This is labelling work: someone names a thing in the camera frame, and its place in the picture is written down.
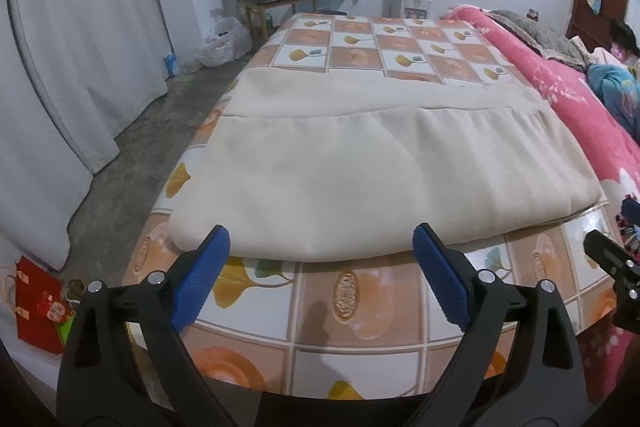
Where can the grey blanket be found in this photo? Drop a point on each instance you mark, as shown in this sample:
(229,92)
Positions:
(540,34)

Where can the pink floral blanket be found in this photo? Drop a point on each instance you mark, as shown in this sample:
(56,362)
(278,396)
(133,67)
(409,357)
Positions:
(565,97)

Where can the white curtain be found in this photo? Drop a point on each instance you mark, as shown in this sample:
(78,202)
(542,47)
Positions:
(75,57)

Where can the bed with patterned sheet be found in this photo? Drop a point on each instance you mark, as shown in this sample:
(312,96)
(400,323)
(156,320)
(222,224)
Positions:
(350,337)

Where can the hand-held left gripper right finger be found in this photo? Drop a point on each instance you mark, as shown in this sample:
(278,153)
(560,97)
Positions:
(442,279)

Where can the red gift bag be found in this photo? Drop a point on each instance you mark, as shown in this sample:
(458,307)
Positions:
(37,307)

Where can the green can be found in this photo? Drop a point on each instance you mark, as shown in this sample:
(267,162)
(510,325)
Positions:
(269,22)

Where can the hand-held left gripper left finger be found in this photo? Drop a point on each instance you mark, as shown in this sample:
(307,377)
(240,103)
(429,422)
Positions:
(200,282)

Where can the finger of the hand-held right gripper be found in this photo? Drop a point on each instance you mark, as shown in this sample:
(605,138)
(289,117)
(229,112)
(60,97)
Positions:
(610,254)

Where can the blue packet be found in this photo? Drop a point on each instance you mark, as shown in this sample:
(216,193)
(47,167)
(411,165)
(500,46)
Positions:
(172,64)

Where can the beige zip jacket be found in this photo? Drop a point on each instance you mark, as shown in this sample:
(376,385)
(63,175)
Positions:
(375,172)

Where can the white plastic bag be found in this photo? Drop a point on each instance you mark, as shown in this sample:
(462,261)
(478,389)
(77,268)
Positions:
(225,42)

